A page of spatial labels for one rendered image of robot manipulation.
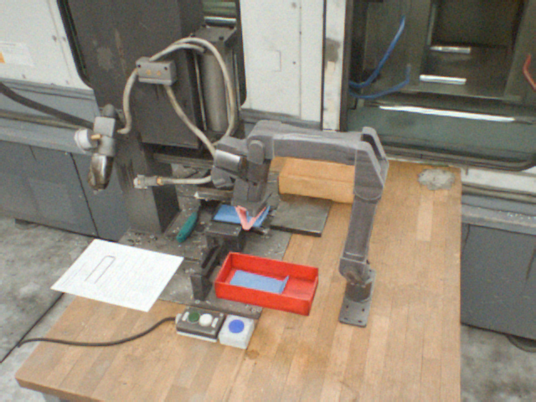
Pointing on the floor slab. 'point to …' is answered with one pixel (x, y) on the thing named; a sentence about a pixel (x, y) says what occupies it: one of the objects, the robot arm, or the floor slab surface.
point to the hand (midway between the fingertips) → (246, 225)
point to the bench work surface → (291, 323)
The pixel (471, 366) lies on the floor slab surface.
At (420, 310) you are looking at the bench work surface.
